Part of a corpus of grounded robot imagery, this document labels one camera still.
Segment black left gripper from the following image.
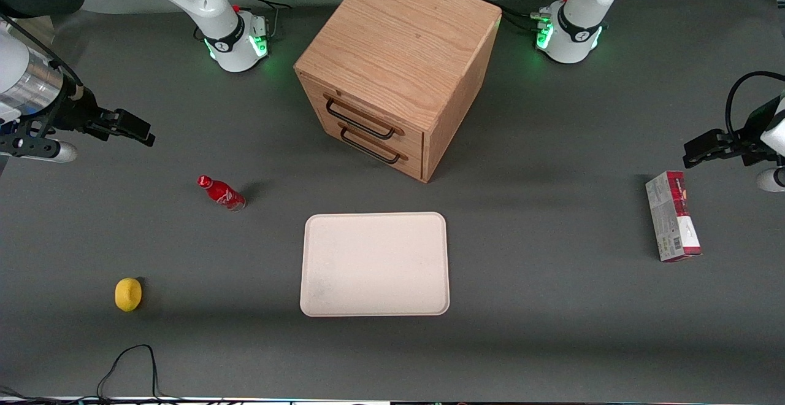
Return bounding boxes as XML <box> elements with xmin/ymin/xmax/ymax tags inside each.
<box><xmin>683</xmin><ymin>97</ymin><xmax>784</xmax><ymax>169</ymax></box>

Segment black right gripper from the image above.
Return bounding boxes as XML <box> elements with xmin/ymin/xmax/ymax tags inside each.
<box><xmin>56</xmin><ymin>88</ymin><xmax>156</xmax><ymax>147</ymax></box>

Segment black metal drawer handle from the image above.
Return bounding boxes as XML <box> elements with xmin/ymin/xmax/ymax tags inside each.
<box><xmin>339</xmin><ymin>126</ymin><xmax>403</xmax><ymax>165</ymax></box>
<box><xmin>324</xmin><ymin>98</ymin><xmax>397</xmax><ymax>141</ymax></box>

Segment oak wooden drawer cabinet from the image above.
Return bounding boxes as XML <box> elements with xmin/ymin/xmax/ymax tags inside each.
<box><xmin>294</xmin><ymin>0</ymin><xmax>502</xmax><ymax>183</ymax></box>

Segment grey and red carton box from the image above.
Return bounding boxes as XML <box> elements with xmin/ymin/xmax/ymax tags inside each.
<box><xmin>645</xmin><ymin>171</ymin><xmax>702</xmax><ymax>263</ymax></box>

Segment red soda bottle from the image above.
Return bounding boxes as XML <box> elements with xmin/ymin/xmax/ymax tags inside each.
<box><xmin>197</xmin><ymin>175</ymin><xmax>247</xmax><ymax>212</ymax></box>

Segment yellow lemon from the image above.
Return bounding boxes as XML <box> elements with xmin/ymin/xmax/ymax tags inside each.
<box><xmin>115</xmin><ymin>277</ymin><xmax>143</xmax><ymax>312</ymax></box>

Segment cream rectangular plastic tray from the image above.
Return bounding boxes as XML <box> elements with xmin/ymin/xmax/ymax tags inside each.
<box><xmin>300</xmin><ymin>212</ymin><xmax>450</xmax><ymax>317</ymax></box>

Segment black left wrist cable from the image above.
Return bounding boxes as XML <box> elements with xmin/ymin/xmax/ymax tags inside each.
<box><xmin>726</xmin><ymin>71</ymin><xmax>785</xmax><ymax>143</ymax></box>

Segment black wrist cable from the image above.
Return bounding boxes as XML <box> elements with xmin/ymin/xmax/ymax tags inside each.
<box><xmin>726</xmin><ymin>71</ymin><xmax>785</xmax><ymax>143</ymax></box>
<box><xmin>0</xmin><ymin>15</ymin><xmax>84</xmax><ymax>96</ymax></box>

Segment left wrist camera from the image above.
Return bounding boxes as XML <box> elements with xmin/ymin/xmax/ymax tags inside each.
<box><xmin>756</xmin><ymin>166</ymin><xmax>785</xmax><ymax>193</ymax></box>

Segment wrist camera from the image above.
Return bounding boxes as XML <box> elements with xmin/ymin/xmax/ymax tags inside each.
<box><xmin>0</xmin><ymin>120</ymin><xmax>79</xmax><ymax>164</ymax></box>
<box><xmin>756</xmin><ymin>166</ymin><xmax>785</xmax><ymax>193</ymax></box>

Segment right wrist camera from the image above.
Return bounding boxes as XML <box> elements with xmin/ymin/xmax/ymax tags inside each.
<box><xmin>0</xmin><ymin>120</ymin><xmax>79</xmax><ymax>164</ymax></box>

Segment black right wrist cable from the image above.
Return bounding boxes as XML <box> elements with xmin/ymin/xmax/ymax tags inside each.
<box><xmin>0</xmin><ymin>15</ymin><xmax>84</xmax><ymax>96</ymax></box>

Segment black right arm base cables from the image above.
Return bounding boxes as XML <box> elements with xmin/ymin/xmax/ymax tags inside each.
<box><xmin>230</xmin><ymin>0</ymin><xmax>293</xmax><ymax>41</ymax></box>

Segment black arm base cables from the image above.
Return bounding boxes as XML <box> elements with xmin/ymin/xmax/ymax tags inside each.
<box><xmin>230</xmin><ymin>0</ymin><xmax>293</xmax><ymax>41</ymax></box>
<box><xmin>491</xmin><ymin>0</ymin><xmax>575</xmax><ymax>35</ymax></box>

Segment black left arm base cables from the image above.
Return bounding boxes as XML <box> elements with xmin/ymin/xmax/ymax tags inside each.
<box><xmin>491</xmin><ymin>0</ymin><xmax>575</xmax><ymax>35</ymax></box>

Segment black cable at table edge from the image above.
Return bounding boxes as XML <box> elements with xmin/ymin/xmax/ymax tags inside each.
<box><xmin>0</xmin><ymin>344</ymin><xmax>229</xmax><ymax>405</ymax></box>

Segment wooden drawer with free handle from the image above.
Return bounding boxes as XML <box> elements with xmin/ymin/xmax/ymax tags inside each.
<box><xmin>310</xmin><ymin>107</ymin><xmax>427</xmax><ymax>183</ymax></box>

